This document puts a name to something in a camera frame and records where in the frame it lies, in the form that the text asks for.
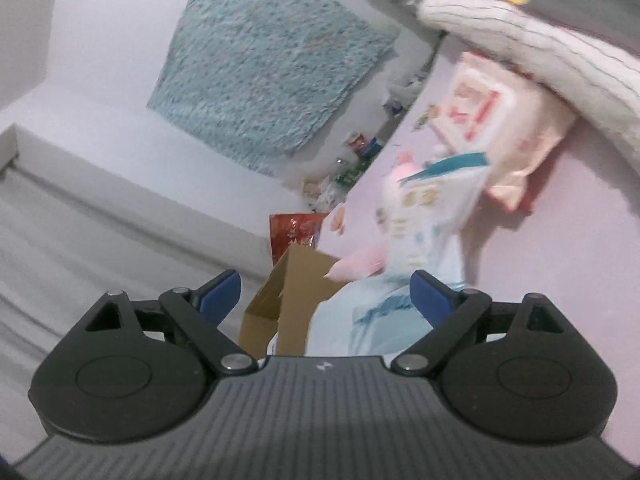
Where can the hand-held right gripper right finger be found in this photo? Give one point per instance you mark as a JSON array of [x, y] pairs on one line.
[[430, 297]]

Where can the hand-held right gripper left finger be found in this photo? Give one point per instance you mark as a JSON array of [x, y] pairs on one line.
[[220, 295]]

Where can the white plastic bag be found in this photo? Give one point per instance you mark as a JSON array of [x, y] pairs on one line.
[[370, 320]]

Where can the brown cardboard box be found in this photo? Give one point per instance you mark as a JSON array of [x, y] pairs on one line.
[[295, 290]]

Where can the pink plush doll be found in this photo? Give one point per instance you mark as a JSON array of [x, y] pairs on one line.
[[357, 266]]

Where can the white cotton swab packet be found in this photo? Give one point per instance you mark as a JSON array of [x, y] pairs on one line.
[[430, 210]]

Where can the red gift bag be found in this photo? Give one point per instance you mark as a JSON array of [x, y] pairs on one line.
[[292, 235]]

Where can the pink printed bed sheet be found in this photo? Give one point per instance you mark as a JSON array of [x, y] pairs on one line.
[[560, 260]]

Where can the pink tissue packet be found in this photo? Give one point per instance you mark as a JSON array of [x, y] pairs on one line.
[[505, 125]]

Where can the floral cloth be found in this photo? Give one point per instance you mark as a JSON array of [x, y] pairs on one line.
[[260, 70]]

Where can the white grey pillow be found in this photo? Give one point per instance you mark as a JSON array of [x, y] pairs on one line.
[[540, 50]]

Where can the grey blanket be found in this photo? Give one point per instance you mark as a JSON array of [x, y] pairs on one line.
[[575, 0]]

